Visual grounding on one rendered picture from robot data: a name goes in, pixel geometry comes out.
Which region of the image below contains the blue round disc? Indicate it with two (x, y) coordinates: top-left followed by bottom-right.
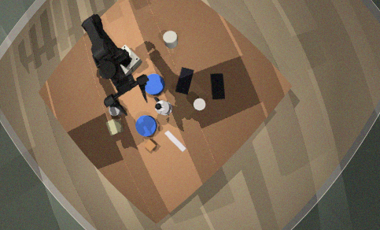
(145, 74), (165, 95)
(135, 115), (157, 136)

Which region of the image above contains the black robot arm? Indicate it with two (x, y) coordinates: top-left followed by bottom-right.
(82, 14), (135, 95)

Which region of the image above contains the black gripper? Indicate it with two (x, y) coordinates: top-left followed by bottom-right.
(104, 70), (149, 115)

